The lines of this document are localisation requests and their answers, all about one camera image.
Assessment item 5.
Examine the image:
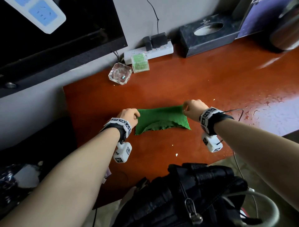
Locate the person's right hand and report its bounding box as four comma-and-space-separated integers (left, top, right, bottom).
182, 100, 209, 122

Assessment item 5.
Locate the person's left hand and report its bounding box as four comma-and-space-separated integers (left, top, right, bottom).
116, 108, 141, 128

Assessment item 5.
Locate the green cloth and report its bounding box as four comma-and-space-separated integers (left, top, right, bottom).
135, 105, 191, 135

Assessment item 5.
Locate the person's left forearm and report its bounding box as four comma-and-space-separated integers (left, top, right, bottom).
0, 127, 121, 227

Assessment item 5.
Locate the person's right forearm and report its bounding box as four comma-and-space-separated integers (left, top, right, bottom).
214, 119, 299, 212

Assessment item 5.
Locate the left wrist tracker band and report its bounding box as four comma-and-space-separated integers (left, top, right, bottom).
100, 117, 132, 144

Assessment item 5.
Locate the wrist tracker band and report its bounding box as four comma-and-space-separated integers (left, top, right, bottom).
199, 107, 234, 136
100, 117, 132, 144

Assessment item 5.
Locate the right wrist tracker band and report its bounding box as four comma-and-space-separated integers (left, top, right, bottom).
199, 107, 234, 136

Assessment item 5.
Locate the glass ashtray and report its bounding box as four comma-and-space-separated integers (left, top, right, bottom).
108, 62, 133, 85

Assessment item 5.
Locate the clear box of green picks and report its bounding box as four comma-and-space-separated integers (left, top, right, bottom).
131, 53, 150, 73

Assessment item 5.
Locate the white power strip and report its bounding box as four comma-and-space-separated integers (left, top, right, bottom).
123, 40, 174, 65

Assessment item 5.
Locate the small black plug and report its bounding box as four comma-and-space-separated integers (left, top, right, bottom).
143, 36, 153, 51

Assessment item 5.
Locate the black power adapter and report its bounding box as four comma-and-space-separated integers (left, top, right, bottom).
151, 32, 168, 49

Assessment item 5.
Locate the black tissue box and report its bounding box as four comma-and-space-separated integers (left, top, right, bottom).
179, 14, 242, 58

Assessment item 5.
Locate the black backpack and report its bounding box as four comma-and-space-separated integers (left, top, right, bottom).
112, 163, 263, 227

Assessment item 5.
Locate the black television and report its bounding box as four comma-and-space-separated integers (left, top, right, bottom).
0, 0, 128, 99

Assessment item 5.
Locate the purple booklet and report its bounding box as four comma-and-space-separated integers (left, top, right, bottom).
235, 0, 293, 39

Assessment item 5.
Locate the steel kettle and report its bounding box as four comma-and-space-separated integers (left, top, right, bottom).
269, 0, 299, 51

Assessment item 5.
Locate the black patterned bag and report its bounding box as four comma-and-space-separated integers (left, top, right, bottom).
0, 161, 45, 219

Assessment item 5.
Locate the black thin cable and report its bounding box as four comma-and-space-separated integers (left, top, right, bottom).
146, 0, 160, 34

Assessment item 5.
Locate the grey cable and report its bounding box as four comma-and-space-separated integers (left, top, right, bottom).
222, 188, 280, 227

